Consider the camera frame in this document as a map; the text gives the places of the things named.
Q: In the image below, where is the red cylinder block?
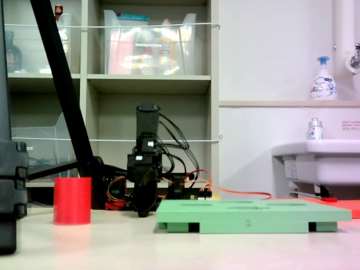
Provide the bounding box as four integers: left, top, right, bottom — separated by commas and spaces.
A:
53, 177, 92, 226

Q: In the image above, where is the thick black tripod leg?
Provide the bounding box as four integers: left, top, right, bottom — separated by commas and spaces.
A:
29, 0, 105, 210

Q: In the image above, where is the thin black tripod leg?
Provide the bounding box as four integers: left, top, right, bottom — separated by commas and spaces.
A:
26, 159, 80, 181

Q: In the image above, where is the black cable bundle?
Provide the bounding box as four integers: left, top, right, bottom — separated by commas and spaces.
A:
157, 112, 201, 182

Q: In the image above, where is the clear bin with bottles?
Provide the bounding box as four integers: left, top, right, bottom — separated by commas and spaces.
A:
4, 12, 74, 74

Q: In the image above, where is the white blue-pump soap bottle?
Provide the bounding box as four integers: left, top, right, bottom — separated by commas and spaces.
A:
309, 56, 338, 101

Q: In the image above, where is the long orange cable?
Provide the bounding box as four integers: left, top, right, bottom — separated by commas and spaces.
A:
206, 182, 273, 201

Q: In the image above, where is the red-print wall label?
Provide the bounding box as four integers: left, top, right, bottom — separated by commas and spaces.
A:
341, 120, 360, 131

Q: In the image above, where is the beige shelf unit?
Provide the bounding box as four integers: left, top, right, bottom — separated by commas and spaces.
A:
2, 0, 220, 208

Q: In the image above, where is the green shape-hole board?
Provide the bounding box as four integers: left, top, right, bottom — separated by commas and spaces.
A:
156, 199, 353, 234

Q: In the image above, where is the white sink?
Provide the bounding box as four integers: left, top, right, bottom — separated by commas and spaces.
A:
271, 139, 360, 187

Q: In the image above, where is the clear bin with packages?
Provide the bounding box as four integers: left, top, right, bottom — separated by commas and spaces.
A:
103, 10, 197, 76

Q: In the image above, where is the orange looped wire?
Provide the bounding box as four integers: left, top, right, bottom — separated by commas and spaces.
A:
106, 175, 128, 204

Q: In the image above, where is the orange flat block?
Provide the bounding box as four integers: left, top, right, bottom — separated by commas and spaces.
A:
269, 197, 360, 219

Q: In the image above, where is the empty clear plastic bin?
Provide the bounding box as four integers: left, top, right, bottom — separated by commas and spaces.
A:
11, 112, 79, 181

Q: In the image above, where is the brown bottle red cap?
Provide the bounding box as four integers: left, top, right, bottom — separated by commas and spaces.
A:
53, 4, 64, 22

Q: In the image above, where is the circuit board with connectors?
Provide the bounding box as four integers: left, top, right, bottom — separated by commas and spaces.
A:
188, 193, 221, 201

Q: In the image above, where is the red base clamp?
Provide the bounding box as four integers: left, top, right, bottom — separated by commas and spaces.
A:
105, 199, 126, 211

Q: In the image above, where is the small clear sanitizer bottle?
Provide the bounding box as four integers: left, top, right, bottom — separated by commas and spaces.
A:
308, 117, 323, 141

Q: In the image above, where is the notched black stack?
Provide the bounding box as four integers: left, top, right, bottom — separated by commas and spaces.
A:
0, 140, 29, 255

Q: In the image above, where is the dark vertical post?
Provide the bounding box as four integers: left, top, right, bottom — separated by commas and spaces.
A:
0, 0, 12, 142

